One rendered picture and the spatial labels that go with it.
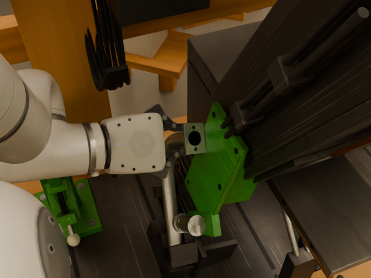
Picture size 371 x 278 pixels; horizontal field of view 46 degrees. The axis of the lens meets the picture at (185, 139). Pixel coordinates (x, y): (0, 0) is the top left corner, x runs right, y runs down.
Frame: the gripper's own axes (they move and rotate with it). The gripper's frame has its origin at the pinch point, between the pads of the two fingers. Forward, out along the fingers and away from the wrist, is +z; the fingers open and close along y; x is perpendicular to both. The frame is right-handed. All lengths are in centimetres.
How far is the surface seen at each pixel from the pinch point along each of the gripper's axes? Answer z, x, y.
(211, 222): 2.5, -2.4, -15.2
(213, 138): 2.7, -5.5, -0.2
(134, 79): 58, 187, 36
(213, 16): 20.0, 20.3, 28.5
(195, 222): 0.5, -0.2, -15.3
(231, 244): 12.0, 7.3, -23.0
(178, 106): 74, 161, 16
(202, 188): 2.8, 0.2, -9.4
